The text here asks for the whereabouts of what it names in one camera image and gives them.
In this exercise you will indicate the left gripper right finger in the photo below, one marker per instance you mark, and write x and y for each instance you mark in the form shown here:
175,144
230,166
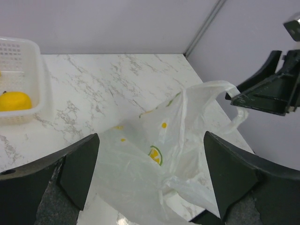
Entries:
251,190

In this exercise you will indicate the small yellow fake citrus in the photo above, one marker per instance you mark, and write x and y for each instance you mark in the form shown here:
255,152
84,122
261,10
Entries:
14,101

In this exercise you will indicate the white lemon-print plastic bag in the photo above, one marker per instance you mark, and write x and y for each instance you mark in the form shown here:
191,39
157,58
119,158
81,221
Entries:
161,152

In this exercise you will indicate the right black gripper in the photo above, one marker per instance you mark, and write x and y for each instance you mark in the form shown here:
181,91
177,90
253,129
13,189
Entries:
277,96

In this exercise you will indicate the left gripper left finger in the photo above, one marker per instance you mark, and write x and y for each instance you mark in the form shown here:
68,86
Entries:
51,190

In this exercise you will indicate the white plastic fruit basket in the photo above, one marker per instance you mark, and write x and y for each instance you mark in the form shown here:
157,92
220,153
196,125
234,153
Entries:
21,69

